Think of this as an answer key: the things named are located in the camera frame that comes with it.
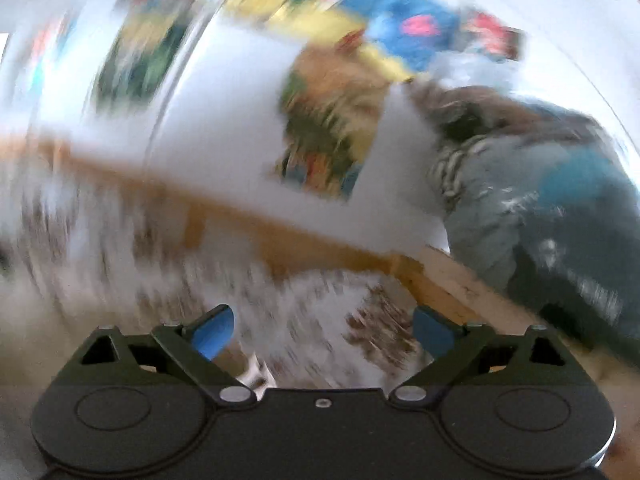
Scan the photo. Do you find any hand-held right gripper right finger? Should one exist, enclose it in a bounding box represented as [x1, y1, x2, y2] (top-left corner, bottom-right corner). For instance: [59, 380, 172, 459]
[389, 306, 567, 405]

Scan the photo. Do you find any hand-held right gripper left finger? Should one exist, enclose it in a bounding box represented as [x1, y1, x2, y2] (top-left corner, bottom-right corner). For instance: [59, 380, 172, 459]
[80, 304, 258, 406]

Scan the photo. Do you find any plastic bag of clothes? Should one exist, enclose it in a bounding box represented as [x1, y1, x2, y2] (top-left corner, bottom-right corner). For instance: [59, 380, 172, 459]
[407, 52, 640, 356]

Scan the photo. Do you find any floral bedsheet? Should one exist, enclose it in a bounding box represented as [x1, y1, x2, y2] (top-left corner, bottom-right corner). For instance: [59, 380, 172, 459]
[0, 170, 441, 480]

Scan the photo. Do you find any wooden bed frame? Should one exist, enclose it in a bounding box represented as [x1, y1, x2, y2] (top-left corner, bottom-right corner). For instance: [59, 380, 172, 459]
[0, 132, 640, 391]

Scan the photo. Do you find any torn landscape wall poster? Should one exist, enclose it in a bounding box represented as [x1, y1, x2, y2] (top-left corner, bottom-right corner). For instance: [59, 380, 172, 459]
[274, 42, 398, 203]

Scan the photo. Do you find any white wall pipe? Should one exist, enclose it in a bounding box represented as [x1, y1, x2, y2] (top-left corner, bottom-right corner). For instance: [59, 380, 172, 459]
[142, 5, 231, 171]

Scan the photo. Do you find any cartoon child wall poster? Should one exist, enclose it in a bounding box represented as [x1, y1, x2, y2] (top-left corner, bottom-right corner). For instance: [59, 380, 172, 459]
[92, 0, 193, 113]

